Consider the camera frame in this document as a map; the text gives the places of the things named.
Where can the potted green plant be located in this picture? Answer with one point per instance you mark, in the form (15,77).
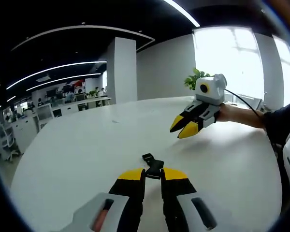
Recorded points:
(192,81)

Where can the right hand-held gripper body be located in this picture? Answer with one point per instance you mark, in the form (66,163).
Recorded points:
(210,90)

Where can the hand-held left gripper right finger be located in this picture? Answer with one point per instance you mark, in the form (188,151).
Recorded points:
(178,205)

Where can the white mesh office chair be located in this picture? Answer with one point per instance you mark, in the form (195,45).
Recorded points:
(45,114)

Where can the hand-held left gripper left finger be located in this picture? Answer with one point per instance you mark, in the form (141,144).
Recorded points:
(125,200)

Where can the person's right hand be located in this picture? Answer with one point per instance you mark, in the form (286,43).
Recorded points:
(226,112)

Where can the long curved ceiling light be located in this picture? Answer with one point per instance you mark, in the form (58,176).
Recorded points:
(183,12)

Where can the straight ceiling light strip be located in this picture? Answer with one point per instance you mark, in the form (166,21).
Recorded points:
(55,70)
(62,80)

